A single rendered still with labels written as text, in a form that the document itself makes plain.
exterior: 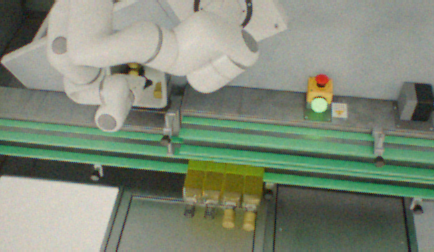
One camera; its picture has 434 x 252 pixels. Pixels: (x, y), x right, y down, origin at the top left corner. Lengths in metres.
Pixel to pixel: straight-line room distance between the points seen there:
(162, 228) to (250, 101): 0.48
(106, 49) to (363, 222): 1.09
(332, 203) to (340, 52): 0.52
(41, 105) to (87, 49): 0.85
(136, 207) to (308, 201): 0.56
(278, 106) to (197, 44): 0.62
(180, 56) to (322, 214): 0.89
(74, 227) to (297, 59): 0.85
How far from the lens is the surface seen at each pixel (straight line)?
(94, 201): 1.77
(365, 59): 1.61
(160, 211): 1.72
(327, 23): 1.52
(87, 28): 1.03
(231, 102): 1.63
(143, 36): 1.03
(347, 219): 1.79
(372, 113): 1.66
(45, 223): 1.77
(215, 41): 1.07
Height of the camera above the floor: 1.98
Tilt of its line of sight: 42 degrees down
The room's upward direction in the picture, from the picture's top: 170 degrees counter-clockwise
